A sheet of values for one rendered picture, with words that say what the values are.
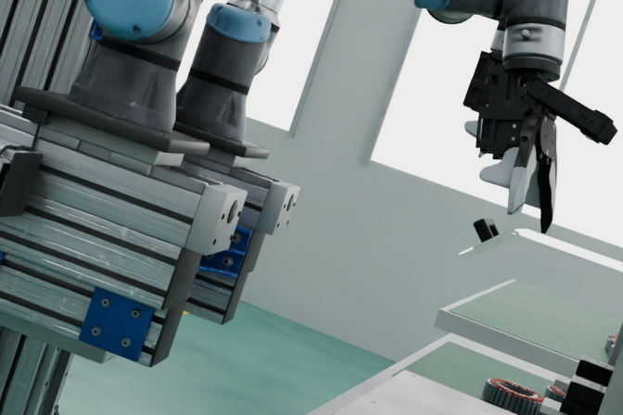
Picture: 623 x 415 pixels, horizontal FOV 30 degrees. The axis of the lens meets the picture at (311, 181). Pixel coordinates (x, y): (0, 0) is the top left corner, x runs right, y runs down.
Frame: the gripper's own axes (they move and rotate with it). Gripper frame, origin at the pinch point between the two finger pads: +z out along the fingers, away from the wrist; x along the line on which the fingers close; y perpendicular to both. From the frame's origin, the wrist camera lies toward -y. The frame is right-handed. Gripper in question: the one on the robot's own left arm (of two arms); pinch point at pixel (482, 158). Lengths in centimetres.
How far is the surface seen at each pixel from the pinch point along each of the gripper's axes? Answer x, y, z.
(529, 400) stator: 25.4, -21.1, 36.9
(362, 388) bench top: 48, 6, 40
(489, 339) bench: -80, -17, 43
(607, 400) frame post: 100, -21, 21
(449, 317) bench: -81, -6, 42
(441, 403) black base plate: 48, -6, 38
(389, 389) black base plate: 52, 2, 38
